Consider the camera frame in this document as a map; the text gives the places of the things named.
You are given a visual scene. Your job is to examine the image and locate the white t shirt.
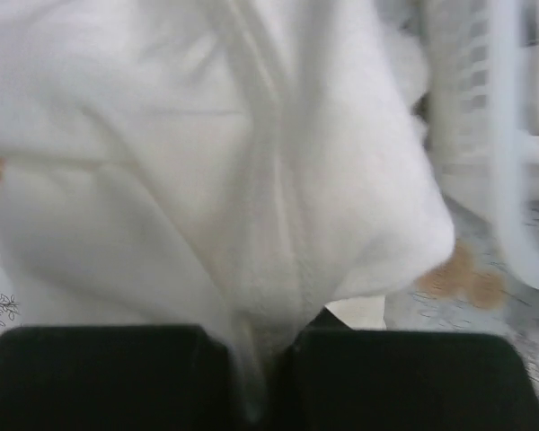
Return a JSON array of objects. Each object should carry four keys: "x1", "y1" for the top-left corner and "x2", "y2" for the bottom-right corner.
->
[{"x1": 0, "y1": 1, "x2": 455, "y2": 422}]

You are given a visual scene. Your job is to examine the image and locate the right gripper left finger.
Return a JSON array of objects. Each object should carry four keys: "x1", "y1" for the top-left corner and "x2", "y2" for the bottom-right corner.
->
[{"x1": 0, "y1": 325, "x2": 246, "y2": 430}]

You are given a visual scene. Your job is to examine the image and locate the white plastic laundry basket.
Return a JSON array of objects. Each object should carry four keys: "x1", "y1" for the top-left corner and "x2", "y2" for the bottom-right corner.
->
[{"x1": 423, "y1": 1, "x2": 539, "y2": 290}]

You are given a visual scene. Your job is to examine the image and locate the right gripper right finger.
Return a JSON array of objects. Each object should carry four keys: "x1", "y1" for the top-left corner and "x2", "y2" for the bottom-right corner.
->
[{"x1": 269, "y1": 311, "x2": 539, "y2": 430}]

